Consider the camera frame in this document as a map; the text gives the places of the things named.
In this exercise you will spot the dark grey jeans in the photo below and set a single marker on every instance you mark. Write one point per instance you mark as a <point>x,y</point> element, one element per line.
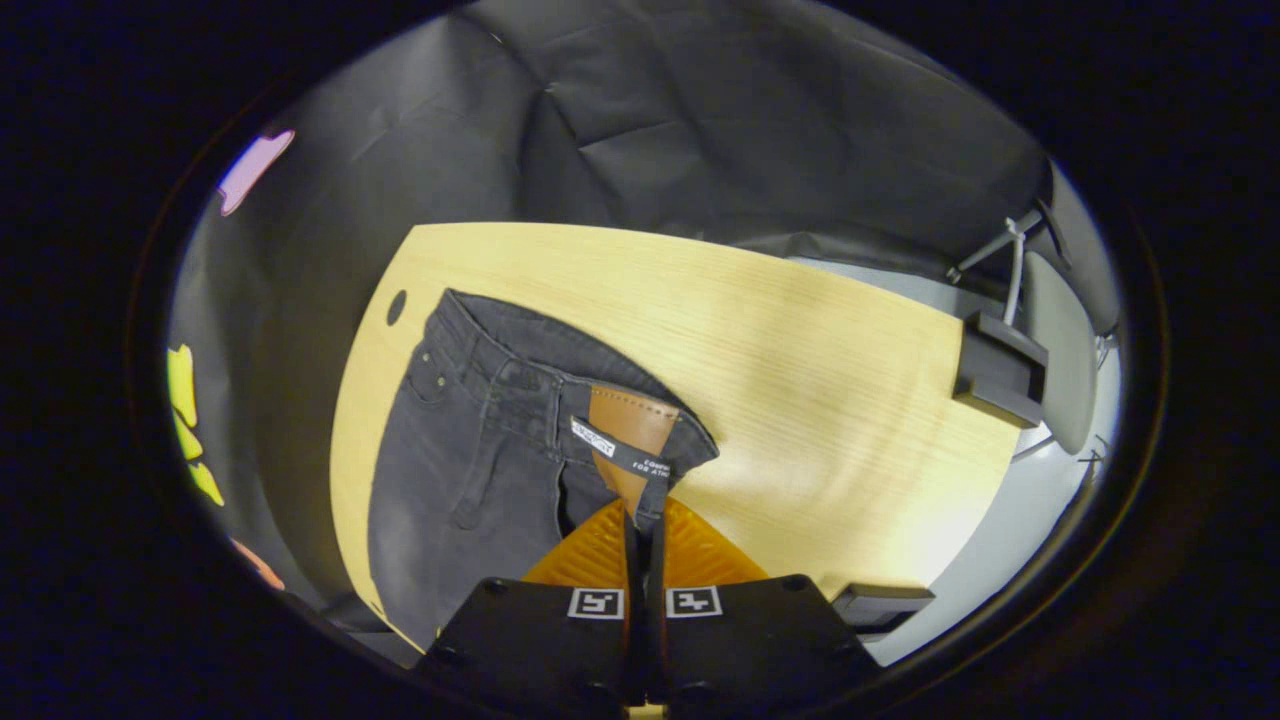
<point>470,450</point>

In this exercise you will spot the black backdrop cloth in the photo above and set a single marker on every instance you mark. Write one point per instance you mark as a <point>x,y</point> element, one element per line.
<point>700,120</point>

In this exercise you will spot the grey chair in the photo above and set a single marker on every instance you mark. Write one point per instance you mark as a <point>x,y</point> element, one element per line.
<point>1060,350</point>

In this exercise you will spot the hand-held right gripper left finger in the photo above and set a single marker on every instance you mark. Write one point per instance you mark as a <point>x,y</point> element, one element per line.
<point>540,640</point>

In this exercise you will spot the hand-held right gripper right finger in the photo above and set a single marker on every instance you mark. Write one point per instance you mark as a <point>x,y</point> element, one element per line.
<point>750,640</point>

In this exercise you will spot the black rectangular block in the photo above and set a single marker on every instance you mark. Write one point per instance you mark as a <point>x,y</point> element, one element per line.
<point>1000,370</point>
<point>880,603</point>

